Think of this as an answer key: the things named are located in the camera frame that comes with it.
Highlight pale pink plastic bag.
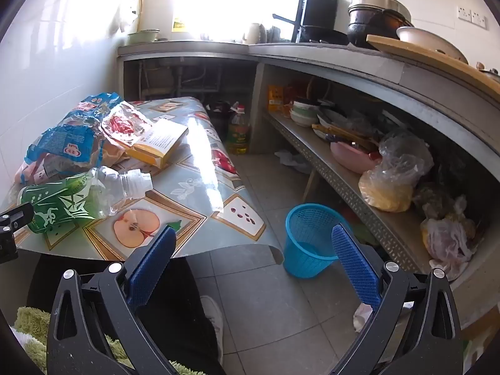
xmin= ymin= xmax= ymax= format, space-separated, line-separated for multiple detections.
xmin=420 ymin=203 xmax=477 ymax=278

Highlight stack of white bowls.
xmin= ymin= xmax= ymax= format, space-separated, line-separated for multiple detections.
xmin=290 ymin=110 xmax=320 ymax=128

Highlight steel pot lid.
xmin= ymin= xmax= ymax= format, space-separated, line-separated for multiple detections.
xmin=349 ymin=0 xmax=411 ymax=20

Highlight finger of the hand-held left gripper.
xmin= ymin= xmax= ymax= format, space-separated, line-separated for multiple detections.
xmin=0 ymin=202 xmax=35 ymax=232
xmin=0 ymin=231 xmax=18 ymax=264

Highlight wooden cutting board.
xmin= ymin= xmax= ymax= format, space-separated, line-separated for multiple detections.
xmin=366 ymin=34 xmax=500 ymax=104

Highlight white wall socket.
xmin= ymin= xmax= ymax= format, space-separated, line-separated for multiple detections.
xmin=458 ymin=6 xmax=489 ymax=29

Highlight red print clear packet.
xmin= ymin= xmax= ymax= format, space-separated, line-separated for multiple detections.
xmin=101 ymin=101 xmax=155 ymax=150

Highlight grey concrete counter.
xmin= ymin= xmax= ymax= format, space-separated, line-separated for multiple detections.
xmin=117 ymin=41 xmax=500 ymax=133

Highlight pink plastic basin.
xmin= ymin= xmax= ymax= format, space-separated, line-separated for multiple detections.
xmin=330 ymin=141 xmax=381 ymax=173

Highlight clear bag with yellow contents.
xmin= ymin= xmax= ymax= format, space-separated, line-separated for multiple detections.
xmin=358 ymin=129 xmax=434 ymax=212

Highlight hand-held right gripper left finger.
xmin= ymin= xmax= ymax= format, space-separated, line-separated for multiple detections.
xmin=46 ymin=226 xmax=180 ymax=375

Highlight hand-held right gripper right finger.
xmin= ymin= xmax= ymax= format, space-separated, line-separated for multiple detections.
xmin=330 ymin=223 xmax=465 ymax=375

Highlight orange packet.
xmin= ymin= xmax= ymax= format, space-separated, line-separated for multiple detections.
xmin=267 ymin=85 xmax=288 ymax=113

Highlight yellow white cardboard box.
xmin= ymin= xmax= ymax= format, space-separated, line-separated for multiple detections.
xmin=126 ymin=119 xmax=189 ymax=168

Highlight black countertop appliance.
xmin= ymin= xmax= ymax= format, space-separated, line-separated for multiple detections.
xmin=291 ymin=0 xmax=338 ymax=43

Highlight green fuzzy garment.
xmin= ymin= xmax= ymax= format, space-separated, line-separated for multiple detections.
xmin=13 ymin=305 xmax=196 ymax=375

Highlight black wok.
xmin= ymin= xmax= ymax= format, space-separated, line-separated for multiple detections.
xmin=299 ymin=24 xmax=349 ymax=45

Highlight blue plastic basket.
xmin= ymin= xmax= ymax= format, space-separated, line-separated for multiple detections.
xmin=282 ymin=203 xmax=354 ymax=279

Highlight white jug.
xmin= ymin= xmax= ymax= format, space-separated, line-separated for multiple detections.
xmin=242 ymin=22 xmax=263 ymax=45

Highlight perforated metal shelf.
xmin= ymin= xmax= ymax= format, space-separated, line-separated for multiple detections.
xmin=262 ymin=109 xmax=469 ymax=278

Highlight person's black trousers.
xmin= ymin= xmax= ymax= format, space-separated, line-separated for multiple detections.
xmin=27 ymin=256 xmax=223 ymax=375

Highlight white basin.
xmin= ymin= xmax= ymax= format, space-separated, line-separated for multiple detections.
xmin=396 ymin=26 xmax=469 ymax=65

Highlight cooking oil bottle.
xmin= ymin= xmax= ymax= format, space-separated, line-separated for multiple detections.
xmin=227 ymin=103 xmax=251 ymax=156

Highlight fruit print tablecloth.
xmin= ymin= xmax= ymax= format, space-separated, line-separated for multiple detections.
xmin=0 ymin=97 xmax=285 ymax=262

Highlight blue print bread bag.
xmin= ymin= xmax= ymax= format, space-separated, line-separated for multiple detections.
xmin=24 ymin=92 xmax=135 ymax=173

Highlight person's white shoe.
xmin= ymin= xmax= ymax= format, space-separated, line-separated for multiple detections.
xmin=199 ymin=295 xmax=224 ymax=364

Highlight hanging white plastic bag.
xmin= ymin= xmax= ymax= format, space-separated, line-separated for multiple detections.
xmin=119 ymin=0 xmax=139 ymax=32

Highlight stack of white plates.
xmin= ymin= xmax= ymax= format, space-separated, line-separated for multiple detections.
xmin=316 ymin=107 xmax=352 ymax=139

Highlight black cooking pot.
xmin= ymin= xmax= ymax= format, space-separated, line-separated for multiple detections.
xmin=347 ymin=8 xmax=415 ymax=50

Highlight green label plastic bottle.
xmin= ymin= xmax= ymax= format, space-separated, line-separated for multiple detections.
xmin=16 ymin=166 xmax=154 ymax=235

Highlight green basin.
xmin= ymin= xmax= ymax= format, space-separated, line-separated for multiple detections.
xmin=128 ymin=29 xmax=161 ymax=45

